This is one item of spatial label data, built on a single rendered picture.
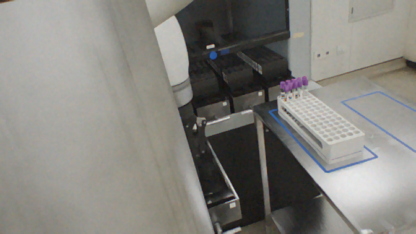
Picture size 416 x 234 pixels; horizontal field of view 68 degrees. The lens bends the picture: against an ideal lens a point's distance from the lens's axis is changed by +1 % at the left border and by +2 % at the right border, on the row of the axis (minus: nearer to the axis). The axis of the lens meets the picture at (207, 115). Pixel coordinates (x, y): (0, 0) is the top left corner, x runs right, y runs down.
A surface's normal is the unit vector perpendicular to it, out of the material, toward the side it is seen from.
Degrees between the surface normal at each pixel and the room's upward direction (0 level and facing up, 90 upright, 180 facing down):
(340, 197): 0
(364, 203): 0
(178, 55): 91
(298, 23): 90
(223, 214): 90
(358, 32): 90
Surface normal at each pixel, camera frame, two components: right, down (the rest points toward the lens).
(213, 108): 0.27, 0.44
